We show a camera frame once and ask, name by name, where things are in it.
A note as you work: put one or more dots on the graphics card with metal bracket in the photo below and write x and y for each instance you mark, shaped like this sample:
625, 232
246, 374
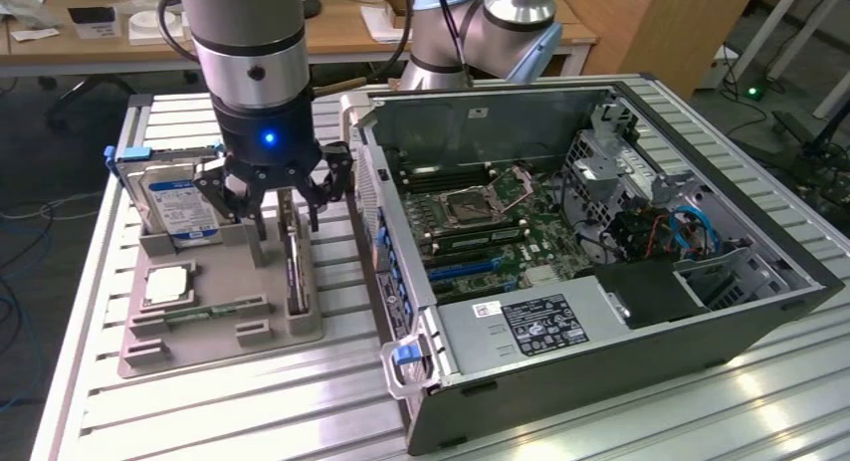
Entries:
297, 277

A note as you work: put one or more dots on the hard disk with blue caddy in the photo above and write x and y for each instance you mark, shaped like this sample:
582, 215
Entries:
170, 212

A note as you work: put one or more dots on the white paper stack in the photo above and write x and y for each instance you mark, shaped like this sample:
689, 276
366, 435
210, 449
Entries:
382, 25

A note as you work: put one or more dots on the white paper slip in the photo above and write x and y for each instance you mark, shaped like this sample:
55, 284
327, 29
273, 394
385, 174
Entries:
34, 34

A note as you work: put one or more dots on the clear plastic bag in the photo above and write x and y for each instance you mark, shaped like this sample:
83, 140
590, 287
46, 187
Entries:
23, 8

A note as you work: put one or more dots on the grey power supply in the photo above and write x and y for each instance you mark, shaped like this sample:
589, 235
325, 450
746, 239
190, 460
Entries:
478, 331

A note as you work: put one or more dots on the white box with black top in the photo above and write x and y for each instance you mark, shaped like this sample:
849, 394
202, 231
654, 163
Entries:
93, 28

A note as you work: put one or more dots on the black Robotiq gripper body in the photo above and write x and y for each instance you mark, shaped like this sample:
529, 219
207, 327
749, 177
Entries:
266, 132

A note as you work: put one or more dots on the white table frame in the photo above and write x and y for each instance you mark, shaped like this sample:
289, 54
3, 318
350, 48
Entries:
793, 33

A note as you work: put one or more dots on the black RAM stick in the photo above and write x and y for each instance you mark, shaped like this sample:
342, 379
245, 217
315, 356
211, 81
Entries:
478, 238

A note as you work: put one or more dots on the wooden desk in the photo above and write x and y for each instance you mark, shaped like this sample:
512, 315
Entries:
67, 48

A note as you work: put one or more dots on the grey parts rack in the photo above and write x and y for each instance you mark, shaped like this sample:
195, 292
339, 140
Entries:
219, 277

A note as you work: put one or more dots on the black office chair base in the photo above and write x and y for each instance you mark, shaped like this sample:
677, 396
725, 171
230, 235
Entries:
85, 85

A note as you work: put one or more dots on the CPU socket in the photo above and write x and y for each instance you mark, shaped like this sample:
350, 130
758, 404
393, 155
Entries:
469, 207

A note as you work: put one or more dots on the green motherboard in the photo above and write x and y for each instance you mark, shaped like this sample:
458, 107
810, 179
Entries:
532, 247

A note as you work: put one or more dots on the green RAM stick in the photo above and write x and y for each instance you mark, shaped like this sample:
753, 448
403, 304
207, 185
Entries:
199, 313

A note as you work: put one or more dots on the blue expansion slot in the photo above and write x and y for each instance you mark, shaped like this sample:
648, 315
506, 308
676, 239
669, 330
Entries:
465, 272

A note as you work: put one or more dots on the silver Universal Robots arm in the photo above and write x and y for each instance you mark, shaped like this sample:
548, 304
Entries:
253, 33

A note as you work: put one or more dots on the black round lamp base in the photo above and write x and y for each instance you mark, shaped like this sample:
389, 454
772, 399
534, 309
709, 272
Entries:
314, 5

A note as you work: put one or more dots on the white round container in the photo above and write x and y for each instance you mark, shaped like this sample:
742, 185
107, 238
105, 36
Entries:
150, 30

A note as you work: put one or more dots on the metal disk bay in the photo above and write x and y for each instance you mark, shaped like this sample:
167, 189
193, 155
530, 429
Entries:
598, 182

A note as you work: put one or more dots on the wooden cabinet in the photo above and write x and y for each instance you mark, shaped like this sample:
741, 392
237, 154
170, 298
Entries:
664, 33

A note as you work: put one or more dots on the black open PC case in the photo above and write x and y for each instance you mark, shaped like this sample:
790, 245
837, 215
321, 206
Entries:
598, 381

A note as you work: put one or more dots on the silver CPU chip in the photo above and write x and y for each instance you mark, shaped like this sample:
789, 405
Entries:
166, 287

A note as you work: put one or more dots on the metal socket cover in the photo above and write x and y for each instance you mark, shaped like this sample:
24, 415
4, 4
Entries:
514, 187

